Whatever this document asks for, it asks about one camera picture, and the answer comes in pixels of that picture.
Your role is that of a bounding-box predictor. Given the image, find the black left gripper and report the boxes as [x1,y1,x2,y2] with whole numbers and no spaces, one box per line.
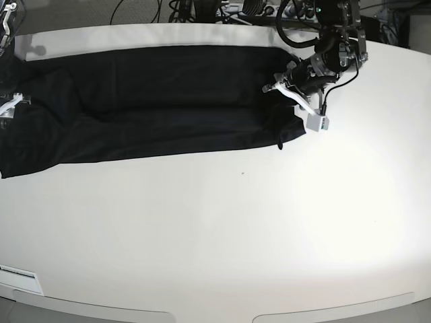
[262,59,332,116]

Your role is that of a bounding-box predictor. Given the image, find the black T-shirt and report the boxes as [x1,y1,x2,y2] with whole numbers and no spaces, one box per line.
[1,46,305,178]

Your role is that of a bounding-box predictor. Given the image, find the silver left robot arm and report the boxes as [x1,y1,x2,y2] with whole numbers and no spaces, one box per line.
[263,1,368,119]

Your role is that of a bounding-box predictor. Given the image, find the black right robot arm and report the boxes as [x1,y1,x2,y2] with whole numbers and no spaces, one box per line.
[1,1,30,121]

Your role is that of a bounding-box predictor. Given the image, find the background power strip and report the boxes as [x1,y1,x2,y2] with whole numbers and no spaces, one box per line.
[215,1,319,26]

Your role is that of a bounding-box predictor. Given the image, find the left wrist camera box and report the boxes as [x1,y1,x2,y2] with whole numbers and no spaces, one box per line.
[306,114,329,132]

